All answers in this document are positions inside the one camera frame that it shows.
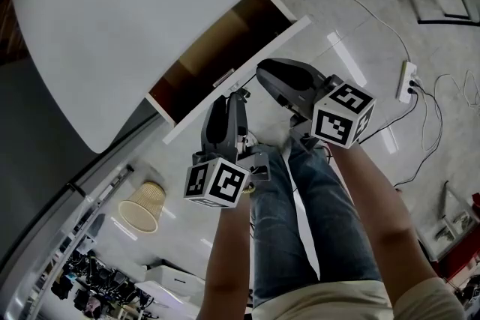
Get person's blue jeans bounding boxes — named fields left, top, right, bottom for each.
left=247, top=138, right=383, bottom=310

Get person's cream shirt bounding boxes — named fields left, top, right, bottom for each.
left=253, top=277, right=468, bottom=320

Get white storage box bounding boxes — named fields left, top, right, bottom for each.
left=133, top=280, right=202, bottom=318
left=144, top=263, right=206, bottom=299

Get white desk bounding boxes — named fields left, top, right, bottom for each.
left=9, top=0, right=387, bottom=155

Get black adapter cable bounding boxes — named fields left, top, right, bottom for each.
left=391, top=80, right=446, bottom=188

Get white wooden desk drawer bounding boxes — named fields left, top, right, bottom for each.
left=147, top=0, right=313, bottom=146

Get long black power cable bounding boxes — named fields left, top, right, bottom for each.
left=358, top=85, right=419, bottom=145

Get metal shelf rack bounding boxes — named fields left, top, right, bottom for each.
left=10, top=164, right=136, bottom=320

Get red table white legs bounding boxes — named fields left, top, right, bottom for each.
left=434, top=249, right=480, bottom=284

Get grey metal cabinet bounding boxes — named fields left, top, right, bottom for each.
left=0, top=55, right=162, bottom=263

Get person's left forearm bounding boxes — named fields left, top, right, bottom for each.
left=204, top=204, right=252, bottom=320

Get white coiled cable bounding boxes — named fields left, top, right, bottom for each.
left=421, top=69, right=480, bottom=153

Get white power strip cord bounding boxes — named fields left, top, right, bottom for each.
left=292, top=0, right=412, bottom=63

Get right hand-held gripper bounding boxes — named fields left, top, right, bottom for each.
left=256, top=58, right=377, bottom=150

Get pile of black cables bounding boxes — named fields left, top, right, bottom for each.
left=50, top=250, right=155, bottom=320

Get white power strip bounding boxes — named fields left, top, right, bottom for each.
left=396, top=61, right=418, bottom=104

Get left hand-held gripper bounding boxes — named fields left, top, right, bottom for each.
left=183, top=91, right=272, bottom=209

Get person's right forearm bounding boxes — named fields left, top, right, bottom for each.
left=328, top=142, right=440, bottom=312

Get cream wicker waste bin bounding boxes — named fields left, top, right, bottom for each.
left=118, top=181, right=167, bottom=234

